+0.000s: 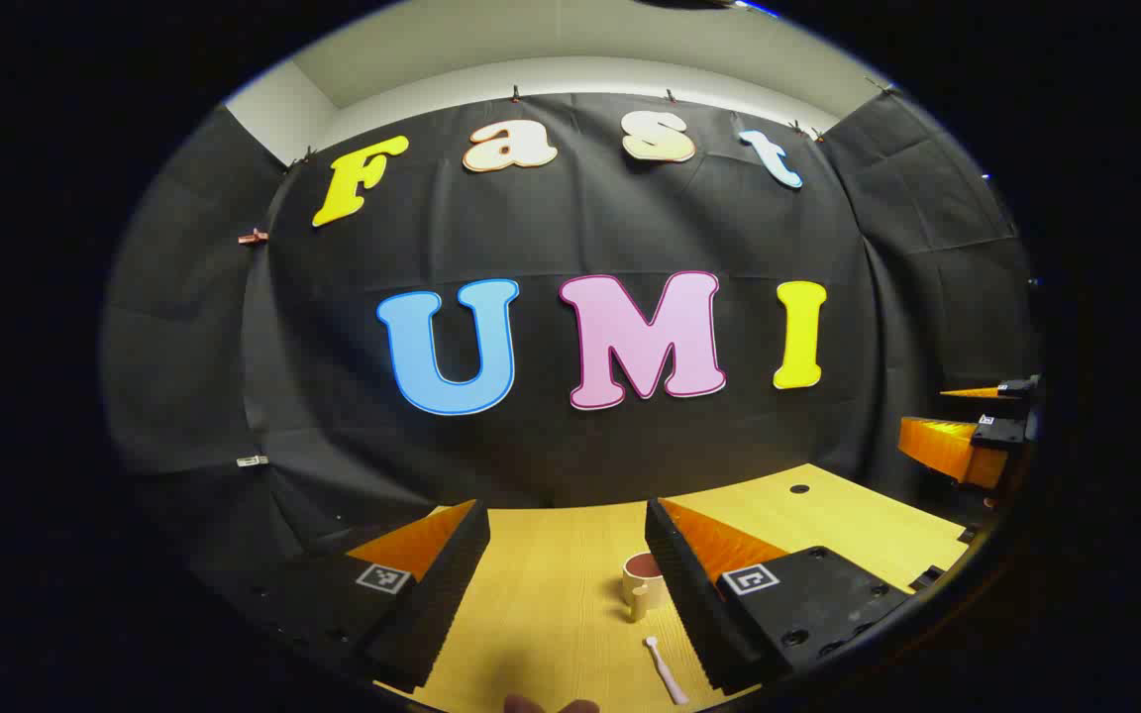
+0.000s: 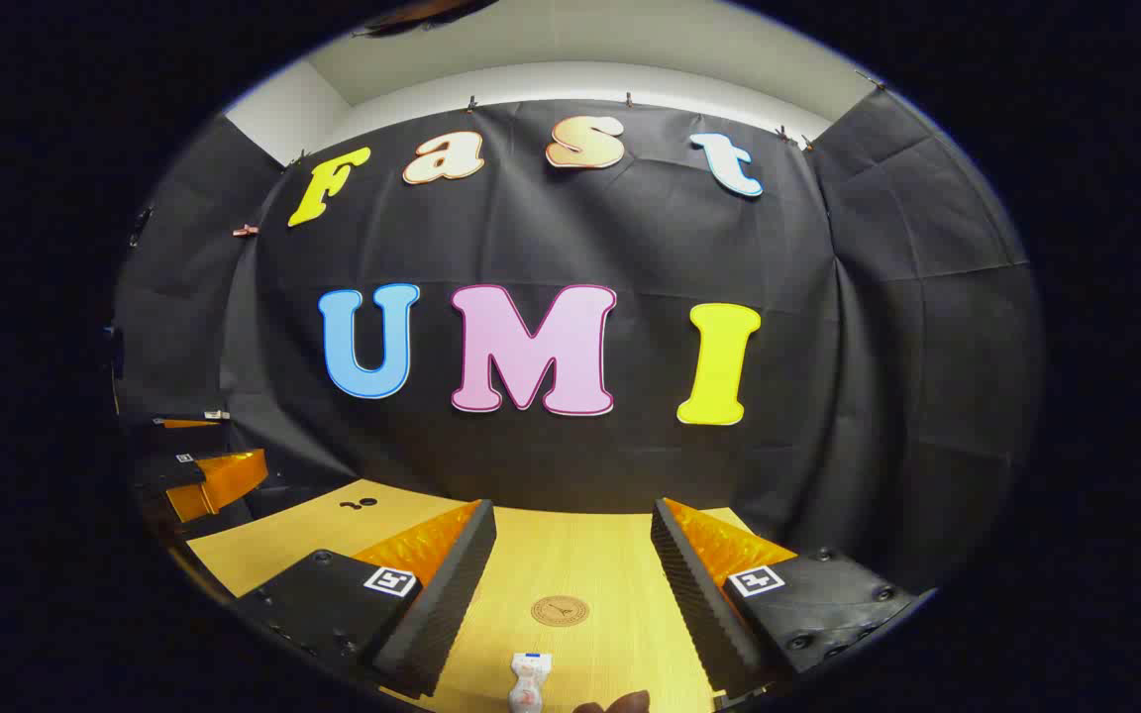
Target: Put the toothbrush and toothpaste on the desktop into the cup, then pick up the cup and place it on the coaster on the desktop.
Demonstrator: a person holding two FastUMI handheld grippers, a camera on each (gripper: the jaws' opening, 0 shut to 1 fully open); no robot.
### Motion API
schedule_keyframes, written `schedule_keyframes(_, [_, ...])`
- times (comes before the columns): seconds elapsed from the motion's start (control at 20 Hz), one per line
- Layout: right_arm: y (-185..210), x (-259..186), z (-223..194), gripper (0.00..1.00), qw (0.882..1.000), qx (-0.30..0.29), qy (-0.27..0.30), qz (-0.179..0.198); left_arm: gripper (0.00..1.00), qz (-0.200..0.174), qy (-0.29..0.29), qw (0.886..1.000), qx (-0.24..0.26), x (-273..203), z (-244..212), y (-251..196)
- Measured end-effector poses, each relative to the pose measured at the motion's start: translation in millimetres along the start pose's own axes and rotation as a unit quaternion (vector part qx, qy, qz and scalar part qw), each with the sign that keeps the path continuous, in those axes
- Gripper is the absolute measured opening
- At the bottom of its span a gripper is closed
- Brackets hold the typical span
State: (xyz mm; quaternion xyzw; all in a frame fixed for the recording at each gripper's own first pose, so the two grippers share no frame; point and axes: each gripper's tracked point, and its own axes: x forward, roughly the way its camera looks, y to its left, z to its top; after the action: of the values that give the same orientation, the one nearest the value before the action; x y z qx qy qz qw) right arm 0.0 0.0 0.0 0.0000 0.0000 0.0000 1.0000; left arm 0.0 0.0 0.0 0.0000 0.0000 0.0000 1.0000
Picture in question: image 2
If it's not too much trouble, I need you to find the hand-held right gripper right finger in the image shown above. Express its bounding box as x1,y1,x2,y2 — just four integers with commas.
650,497,938,699

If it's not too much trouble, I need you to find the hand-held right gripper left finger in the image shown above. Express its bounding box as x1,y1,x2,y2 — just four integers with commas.
234,500,498,699

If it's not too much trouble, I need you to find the white toothpaste tube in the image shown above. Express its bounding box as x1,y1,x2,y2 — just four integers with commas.
508,652,554,713

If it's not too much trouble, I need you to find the round brown coaster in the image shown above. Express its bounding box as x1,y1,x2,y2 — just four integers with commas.
531,595,590,628

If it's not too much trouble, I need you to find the wooden desktop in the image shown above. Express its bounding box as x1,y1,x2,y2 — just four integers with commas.
184,479,799,713

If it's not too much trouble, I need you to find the black backdrop cloth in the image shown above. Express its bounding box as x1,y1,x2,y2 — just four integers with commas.
113,87,1045,595

